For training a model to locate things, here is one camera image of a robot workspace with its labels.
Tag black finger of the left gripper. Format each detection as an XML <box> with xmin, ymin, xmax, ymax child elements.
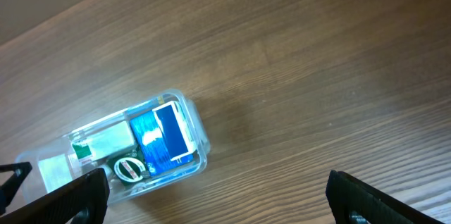
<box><xmin>1</xmin><ymin>162</ymin><xmax>32</xmax><ymax>215</ymax></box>

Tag blue Vicks lozenge box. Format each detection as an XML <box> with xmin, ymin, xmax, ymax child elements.
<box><xmin>130</xmin><ymin>111</ymin><xmax>194</xmax><ymax>176</ymax></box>

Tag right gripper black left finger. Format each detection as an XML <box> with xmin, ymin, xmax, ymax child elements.
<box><xmin>1</xmin><ymin>168</ymin><xmax>110</xmax><ymax>224</ymax></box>

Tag green Zam-Buk ointment box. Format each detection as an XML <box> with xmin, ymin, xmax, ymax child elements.
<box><xmin>106</xmin><ymin>147</ymin><xmax>151</xmax><ymax>186</ymax></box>

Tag white green Panadol box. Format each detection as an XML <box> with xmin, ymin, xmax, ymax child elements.
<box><xmin>71</xmin><ymin>121</ymin><xmax>136</xmax><ymax>163</ymax></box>

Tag clear plastic container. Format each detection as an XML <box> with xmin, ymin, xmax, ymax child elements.
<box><xmin>16</xmin><ymin>89</ymin><xmax>211</xmax><ymax>204</ymax></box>

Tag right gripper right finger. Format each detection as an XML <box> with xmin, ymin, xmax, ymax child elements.
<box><xmin>326</xmin><ymin>170</ymin><xmax>440</xmax><ymax>224</ymax></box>

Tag white box with blue panel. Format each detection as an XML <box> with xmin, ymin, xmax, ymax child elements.
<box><xmin>152</xmin><ymin>101</ymin><xmax>197</xmax><ymax>161</ymax></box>

